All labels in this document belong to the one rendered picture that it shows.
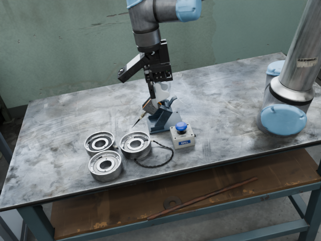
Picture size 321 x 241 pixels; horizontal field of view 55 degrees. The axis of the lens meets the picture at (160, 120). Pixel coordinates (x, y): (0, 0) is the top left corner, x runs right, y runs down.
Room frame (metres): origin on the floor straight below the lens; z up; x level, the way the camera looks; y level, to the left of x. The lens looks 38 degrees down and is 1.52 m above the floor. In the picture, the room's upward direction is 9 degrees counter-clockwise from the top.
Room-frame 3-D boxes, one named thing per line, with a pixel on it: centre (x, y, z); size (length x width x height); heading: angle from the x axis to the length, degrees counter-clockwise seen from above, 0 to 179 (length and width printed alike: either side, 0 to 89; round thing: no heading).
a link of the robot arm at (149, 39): (0.84, 0.00, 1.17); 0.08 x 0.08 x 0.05
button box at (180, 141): (0.79, -0.07, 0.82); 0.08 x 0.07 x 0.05; 94
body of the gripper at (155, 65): (0.84, -0.01, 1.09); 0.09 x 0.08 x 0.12; 89
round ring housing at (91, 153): (0.81, 0.22, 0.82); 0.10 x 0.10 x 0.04
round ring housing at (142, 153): (0.78, 0.10, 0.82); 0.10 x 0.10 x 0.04
